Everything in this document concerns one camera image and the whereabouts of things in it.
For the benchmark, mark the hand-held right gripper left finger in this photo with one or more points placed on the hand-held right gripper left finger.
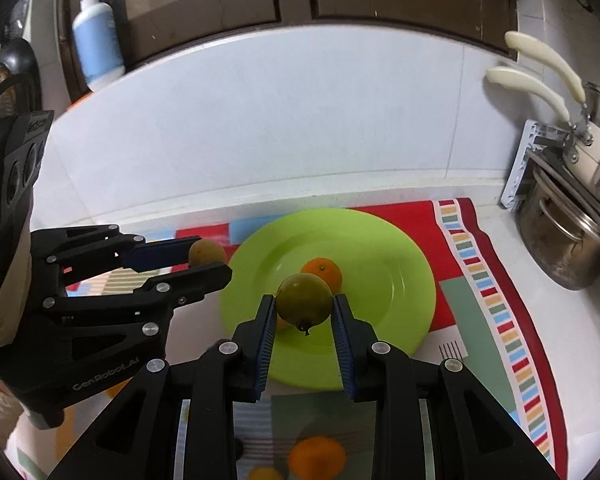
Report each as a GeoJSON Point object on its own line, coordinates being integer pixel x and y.
{"type": "Point", "coordinates": [266, 350]}

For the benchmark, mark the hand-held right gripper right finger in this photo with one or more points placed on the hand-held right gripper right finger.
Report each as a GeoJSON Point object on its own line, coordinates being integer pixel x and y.
{"type": "Point", "coordinates": [341, 350]}

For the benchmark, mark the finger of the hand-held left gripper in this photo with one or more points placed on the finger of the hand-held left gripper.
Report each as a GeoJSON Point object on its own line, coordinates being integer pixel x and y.
{"type": "Point", "coordinates": [200, 280]}
{"type": "Point", "coordinates": [160, 252]}

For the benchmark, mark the small beige round fruit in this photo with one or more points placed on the small beige round fruit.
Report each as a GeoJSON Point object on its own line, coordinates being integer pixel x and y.
{"type": "Point", "coordinates": [207, 252]}

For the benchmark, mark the orange mandarin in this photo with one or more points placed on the orange mandarin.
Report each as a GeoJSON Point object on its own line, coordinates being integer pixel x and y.
{"type": "Point", "coordinates": [325, 272]}
{"type": "Point", "coordinates": [282, 323]}
{"type": "Point", "coordinates": [317, 460]}

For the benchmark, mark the green round fruit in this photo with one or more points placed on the green round fruit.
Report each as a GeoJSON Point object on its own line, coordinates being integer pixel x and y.
{"type": "Point", "coordinates": [302, 300]}

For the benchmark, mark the green plate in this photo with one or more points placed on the green plate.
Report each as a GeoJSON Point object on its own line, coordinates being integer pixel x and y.
{"type": "Point", "coordinates": [380, 260]}

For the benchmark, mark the yellow-orange mandarin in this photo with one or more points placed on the yellow-orange mandarin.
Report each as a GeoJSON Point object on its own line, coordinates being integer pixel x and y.
{"type": "Point", "coordinates": [265, 475]}

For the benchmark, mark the colourful patchwork placemat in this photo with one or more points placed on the colourful patchwork placemat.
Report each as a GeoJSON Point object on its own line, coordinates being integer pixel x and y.
{"type": "Point", "coordinates": [480, 310]}

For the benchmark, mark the white and blue pump bottle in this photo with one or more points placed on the white and blue pump bottle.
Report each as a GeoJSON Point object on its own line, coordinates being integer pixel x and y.
{"type": "Point", "coordinates": [97, 40]}

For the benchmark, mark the large steel stockpot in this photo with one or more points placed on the large steel stockpot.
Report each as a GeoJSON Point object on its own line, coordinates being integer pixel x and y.
{"type": "Point", "coordinates": [555, 240]}

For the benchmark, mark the white kitchen rack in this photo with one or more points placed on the white kitchen rack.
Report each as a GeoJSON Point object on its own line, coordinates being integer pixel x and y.
{"type": "Point", "coordinates": [522, 160]}

